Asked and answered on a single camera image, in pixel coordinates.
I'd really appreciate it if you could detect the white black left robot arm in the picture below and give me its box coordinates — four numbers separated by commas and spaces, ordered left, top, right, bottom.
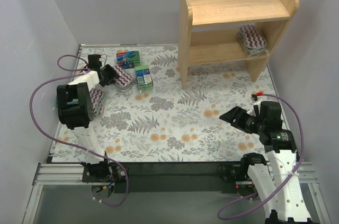
56, 55, 119, 182

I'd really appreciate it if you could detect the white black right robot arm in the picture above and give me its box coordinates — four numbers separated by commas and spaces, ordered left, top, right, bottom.
219, 101, 313, 223

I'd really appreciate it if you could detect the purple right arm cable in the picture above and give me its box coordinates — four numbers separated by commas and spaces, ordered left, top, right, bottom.
217, 93, 304, 220

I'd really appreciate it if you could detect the wooden two-tier shelf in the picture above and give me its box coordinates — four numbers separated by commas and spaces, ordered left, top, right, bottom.
178, 0, 299, 88

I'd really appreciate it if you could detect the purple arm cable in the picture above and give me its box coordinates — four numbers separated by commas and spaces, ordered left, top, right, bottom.
29, 54, 130, 207
217, 93, 304, 220

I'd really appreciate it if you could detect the aluminium frame rail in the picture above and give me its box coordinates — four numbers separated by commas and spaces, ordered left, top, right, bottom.
21, 162, 332, 224

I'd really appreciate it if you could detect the purple wavy sponge pack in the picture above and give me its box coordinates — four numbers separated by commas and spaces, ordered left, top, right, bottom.
112, 66, 133, 90
90, 88, 105, 117
237, 24, 269, 56

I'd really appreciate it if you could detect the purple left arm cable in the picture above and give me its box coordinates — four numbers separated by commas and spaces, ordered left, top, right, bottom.
29, 54, 130, 207

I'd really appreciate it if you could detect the floral patterned table mat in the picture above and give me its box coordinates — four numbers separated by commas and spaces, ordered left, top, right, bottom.
51, 46, 296, 163

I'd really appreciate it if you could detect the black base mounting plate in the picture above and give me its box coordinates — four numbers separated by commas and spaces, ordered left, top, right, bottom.
82, 162, 256, 196

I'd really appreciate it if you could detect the green blue sponge pack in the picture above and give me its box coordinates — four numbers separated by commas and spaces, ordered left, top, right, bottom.
135, 65, 154, 93
54, 97, 58, 110
116, 51, 141, 69

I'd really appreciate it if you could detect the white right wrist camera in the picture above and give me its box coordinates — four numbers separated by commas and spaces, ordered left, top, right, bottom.
249, 92, 263, 116

